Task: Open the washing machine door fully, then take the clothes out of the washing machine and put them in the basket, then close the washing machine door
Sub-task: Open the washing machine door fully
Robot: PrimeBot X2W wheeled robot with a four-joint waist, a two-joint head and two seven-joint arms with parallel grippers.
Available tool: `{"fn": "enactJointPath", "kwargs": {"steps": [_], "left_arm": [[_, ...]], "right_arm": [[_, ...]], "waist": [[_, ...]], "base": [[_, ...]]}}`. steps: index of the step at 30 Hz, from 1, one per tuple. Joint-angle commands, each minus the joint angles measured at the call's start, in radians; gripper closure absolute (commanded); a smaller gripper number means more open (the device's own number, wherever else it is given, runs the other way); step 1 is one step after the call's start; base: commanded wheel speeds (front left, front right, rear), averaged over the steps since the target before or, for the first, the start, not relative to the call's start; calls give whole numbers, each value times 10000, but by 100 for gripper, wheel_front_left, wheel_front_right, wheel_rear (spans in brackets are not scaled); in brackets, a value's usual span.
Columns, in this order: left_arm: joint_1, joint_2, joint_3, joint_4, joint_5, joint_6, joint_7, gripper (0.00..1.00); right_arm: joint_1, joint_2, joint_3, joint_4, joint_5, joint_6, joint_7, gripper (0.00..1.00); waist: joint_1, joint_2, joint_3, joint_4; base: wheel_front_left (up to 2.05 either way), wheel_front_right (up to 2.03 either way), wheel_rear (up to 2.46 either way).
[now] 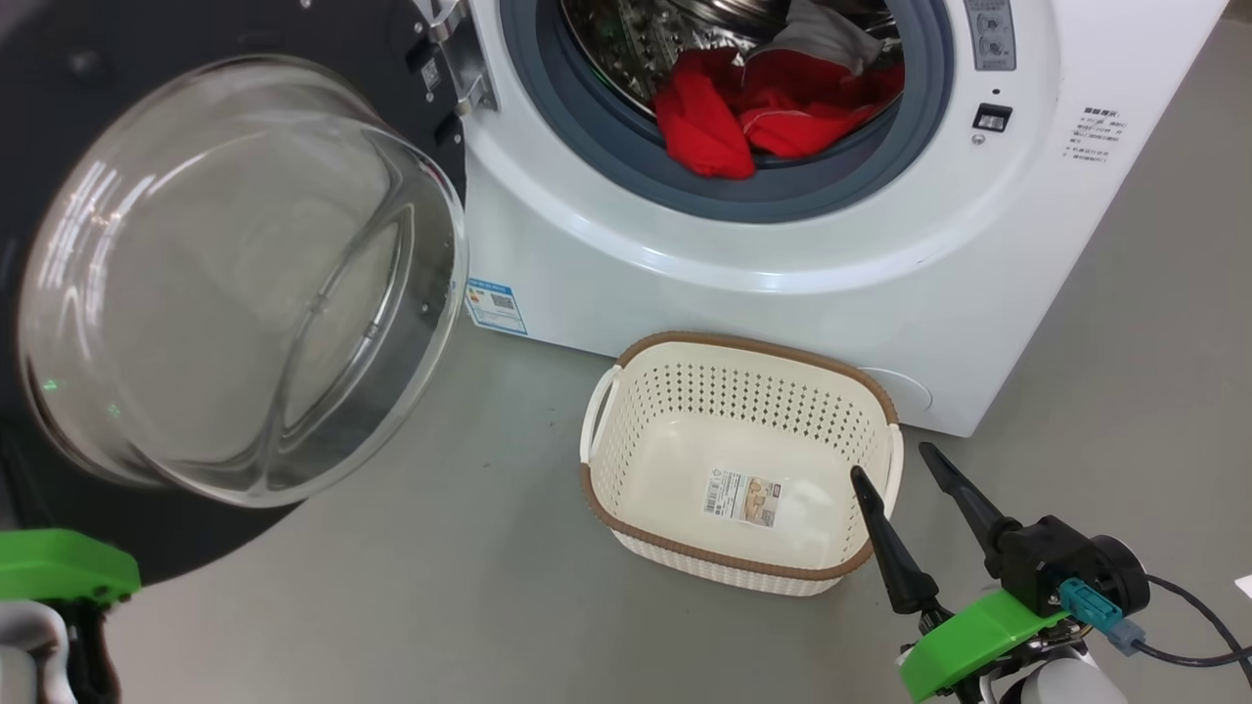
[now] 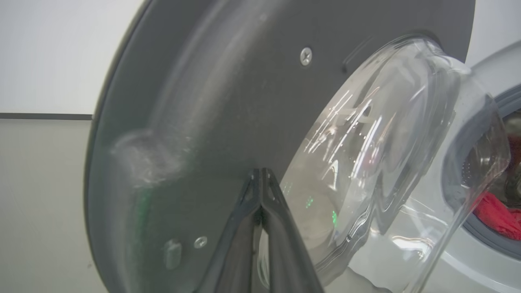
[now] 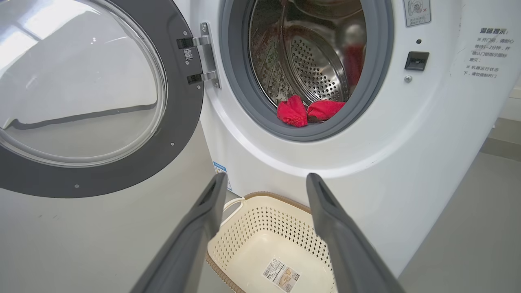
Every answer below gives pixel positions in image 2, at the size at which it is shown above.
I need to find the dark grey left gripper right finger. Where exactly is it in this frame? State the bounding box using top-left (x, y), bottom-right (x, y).
top-left (260, 168), bottom-right (324, 293)

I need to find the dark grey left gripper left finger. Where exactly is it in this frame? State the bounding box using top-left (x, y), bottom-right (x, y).
top-left (195, 168), bottom-right (262, 293)

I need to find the round black glass washer door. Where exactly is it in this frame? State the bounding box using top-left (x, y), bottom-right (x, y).
top-left (83, 0), bottom-right (511, 293)

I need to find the red and white garment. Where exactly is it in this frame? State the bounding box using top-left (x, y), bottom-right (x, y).
top-left (472, 134), bottom-right (521, 241)

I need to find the white front-load washing machine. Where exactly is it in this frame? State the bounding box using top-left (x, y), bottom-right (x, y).
top-left (346, 41), bottom-right (521, 293)

